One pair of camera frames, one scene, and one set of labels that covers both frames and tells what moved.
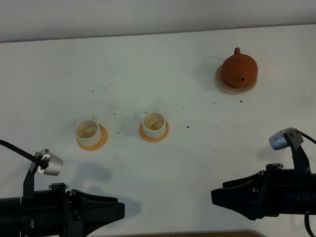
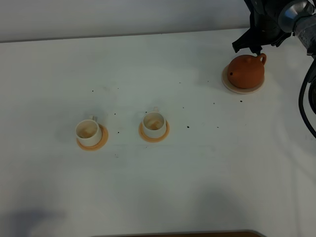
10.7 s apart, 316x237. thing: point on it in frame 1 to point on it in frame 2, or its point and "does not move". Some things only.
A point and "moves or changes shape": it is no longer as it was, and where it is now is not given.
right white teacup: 154,123 does not move
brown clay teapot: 238,70 moves or changes shape
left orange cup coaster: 101,143 does not move
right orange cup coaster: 153,139 does not move
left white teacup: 88,132 does not move
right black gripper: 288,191 to 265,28
